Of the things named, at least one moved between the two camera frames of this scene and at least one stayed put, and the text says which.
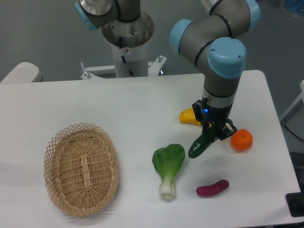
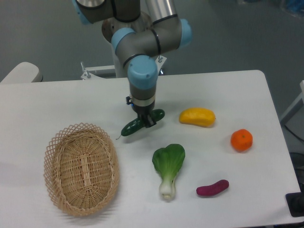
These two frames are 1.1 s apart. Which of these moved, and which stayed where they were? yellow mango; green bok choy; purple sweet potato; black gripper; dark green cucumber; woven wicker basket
Moved: black gripper; dark green cucumber
Stayed: yellow mango; green bok choy; purple sweet potato; woven wicker basket
